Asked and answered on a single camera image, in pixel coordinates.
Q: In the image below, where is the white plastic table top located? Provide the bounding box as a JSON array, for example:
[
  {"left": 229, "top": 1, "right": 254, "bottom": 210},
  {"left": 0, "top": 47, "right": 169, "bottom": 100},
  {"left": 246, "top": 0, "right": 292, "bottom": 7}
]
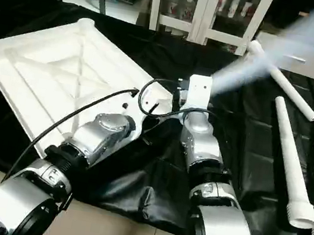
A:
[{"left": 0, "top": 4, "right": 186, "bottom": 174}]

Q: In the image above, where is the black work mat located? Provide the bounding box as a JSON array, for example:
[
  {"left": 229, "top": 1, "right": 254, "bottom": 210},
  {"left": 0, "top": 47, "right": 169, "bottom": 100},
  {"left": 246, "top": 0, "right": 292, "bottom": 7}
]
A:
[{"left": 0, "top": 0, "right": 314, "bottom": 235}]

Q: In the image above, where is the white glass door cabinet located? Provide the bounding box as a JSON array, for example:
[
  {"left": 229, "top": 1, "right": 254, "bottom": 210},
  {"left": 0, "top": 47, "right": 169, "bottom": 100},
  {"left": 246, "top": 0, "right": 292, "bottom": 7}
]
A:
[{"left": 145, "top": 0, "right": 277, "bottom": 59}]

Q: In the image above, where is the white drawer unit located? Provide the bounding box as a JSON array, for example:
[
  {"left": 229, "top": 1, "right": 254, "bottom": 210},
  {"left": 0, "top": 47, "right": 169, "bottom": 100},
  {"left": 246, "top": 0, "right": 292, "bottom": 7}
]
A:
[{"left": 252, "top": 31, "right": 314, "bottom": 81}]

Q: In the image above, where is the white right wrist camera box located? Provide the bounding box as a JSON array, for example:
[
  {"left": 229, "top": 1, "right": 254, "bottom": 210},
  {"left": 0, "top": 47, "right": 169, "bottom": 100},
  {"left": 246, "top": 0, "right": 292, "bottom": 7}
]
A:
[{"left": 182, "top": 73, "right": 215, "bottom": 116}]

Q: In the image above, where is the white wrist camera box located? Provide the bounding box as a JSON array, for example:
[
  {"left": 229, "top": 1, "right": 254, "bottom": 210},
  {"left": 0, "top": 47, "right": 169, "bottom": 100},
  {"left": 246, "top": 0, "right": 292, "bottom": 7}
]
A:
[
  {"left": 182, "top": 73, "right": 215, "bottom": 116},
  {"left": 138, "top": 93, "right": 177, "bottom": 137}
]

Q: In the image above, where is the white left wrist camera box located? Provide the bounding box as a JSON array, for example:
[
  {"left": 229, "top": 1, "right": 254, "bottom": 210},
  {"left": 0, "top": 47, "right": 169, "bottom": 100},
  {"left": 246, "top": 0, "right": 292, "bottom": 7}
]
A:
[{"left": 138, "top": 93, "right": 177, "bottom": 137}]

